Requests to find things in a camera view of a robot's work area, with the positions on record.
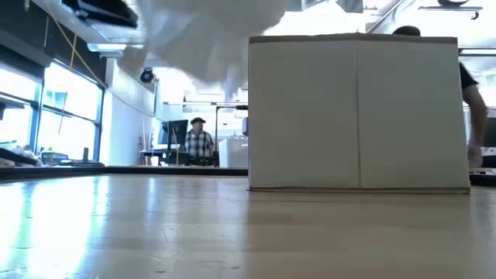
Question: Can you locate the person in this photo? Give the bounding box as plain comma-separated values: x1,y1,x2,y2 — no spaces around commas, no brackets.
184,116,215,167
391,25,490,170

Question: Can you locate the yellow cable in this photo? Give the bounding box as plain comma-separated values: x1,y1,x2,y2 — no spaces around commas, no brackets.
48,13,108,88

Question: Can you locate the white garment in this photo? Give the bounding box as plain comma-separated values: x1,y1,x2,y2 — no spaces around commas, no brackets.
133,0,288,100

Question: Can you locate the black computer monitor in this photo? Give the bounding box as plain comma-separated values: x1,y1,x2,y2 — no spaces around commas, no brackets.
161,119,190,153
484,117,496,148

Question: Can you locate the white cabinet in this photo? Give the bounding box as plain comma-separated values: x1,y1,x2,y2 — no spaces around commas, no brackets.
218,137,249,168

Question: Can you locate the person's hand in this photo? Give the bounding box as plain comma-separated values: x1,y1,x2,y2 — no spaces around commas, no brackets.
467,142,484,169

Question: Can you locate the white fabric storage bin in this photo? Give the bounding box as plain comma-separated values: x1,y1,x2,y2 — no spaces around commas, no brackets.
247,33,471,195

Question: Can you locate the black aluminium table frame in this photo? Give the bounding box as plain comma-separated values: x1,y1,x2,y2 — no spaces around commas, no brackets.
0,165,496,188

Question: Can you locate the black wall camera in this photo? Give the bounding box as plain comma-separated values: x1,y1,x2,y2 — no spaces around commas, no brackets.
139,67,156,84

